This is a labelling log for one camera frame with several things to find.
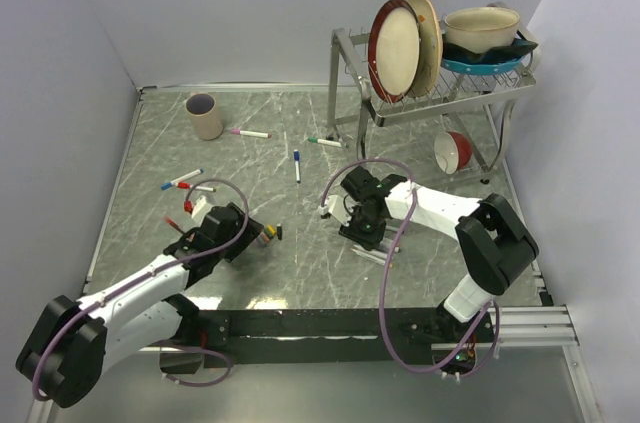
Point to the grey marker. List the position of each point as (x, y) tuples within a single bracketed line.
[(383, 248)]

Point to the beige plate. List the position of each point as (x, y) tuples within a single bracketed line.
[(431, 49)]

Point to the red rimmed white plate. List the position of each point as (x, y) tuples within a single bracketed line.
[(394, 46)]

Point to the beige cylindrical cup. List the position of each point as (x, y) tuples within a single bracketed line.
[(204, 115)]

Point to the black base frame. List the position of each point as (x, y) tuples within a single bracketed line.
[(417, 336)]

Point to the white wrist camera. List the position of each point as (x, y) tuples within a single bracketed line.
[(335, 207), (198, 210)]

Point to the steel dish rack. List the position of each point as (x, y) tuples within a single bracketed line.
[(453, 93)]

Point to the dark blue cloth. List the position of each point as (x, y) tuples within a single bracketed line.
[(487, 49)]

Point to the blue cap marker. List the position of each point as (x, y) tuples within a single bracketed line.
[(297, 166)]

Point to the blue baking dish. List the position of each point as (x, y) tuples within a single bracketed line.
[(481, 69)]

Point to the yellow cap marker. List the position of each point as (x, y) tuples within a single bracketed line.
[(375, 256)]

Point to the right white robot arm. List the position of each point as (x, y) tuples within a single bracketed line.
[(495, 244)]

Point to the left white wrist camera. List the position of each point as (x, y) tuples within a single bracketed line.
[(198, 210)]

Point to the beige ceramic bowl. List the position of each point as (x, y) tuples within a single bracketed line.
[(481, 28)]

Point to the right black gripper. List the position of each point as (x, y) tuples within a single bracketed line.
[(352, 233)]

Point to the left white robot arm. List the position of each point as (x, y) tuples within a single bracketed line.
[(74, 342)]

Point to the green cap marker near rack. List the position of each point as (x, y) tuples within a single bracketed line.
[(324, 142)]

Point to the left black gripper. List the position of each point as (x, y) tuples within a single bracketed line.
[(254, 227)]

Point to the pink cap marker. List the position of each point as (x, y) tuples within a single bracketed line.
[(253, 134)]

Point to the red white bowl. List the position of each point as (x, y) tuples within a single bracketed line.
[(452, 151)]

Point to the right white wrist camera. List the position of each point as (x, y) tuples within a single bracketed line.
[(335, 207)]

